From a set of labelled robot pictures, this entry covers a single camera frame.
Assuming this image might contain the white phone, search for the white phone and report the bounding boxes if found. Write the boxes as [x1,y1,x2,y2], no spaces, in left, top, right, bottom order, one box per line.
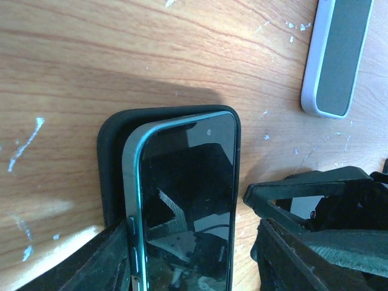
[316,1,373,118]

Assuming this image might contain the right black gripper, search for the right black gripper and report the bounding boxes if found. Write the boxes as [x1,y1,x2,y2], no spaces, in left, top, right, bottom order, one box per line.
[243,166,387,233]

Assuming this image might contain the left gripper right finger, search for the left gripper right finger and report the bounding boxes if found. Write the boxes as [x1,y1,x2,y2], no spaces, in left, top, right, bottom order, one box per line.
[251,219,387,290]

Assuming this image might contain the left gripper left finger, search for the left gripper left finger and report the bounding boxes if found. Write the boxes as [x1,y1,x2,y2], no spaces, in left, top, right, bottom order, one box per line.
[19,221,130,290]

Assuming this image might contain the dark green phone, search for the dark green phone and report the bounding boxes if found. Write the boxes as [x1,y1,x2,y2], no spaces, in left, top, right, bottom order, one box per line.
[122,110,238,290]

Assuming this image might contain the lavender phone case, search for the lavender phone case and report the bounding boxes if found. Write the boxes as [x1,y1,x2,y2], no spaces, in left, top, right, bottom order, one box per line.
[300,0,375,119]

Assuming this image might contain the black case with ring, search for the black case with ring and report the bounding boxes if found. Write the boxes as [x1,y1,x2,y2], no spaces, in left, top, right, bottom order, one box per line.
[97,105,241,290]

